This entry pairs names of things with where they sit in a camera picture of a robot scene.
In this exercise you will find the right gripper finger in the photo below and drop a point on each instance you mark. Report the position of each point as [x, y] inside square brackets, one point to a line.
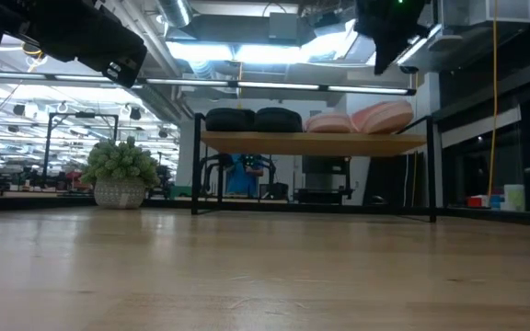
[389, 53]

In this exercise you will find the pink slide sandal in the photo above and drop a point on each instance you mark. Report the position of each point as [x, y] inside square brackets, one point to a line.
[384, 118]
[328, 124]

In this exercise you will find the long ceiling light bar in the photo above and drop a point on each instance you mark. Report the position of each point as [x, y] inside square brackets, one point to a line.
[274, 85]

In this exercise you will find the pale green spiky potted plant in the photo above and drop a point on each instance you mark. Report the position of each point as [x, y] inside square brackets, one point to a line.
[120, 165]

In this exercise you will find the red box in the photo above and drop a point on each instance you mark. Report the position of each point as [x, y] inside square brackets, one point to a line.
[474, 202]

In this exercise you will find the blue container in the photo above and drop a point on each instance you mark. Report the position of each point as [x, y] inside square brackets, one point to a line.
[496, 202]

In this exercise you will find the white and green container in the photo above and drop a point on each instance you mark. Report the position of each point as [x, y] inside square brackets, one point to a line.
[515, 197]

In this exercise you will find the person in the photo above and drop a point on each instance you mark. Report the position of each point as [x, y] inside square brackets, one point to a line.
[242, 177]

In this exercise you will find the black dome security camera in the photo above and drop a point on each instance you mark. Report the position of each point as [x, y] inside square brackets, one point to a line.
[409, 69]

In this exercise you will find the black background rig frame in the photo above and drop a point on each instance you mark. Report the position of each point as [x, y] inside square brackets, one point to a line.
[49, 147]

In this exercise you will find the wooden shelf with black frame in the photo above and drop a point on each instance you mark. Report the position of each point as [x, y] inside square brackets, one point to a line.
[311, 144]

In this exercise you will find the black aluminium table frame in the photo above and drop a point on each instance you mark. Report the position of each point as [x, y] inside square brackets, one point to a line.
[177, 202]

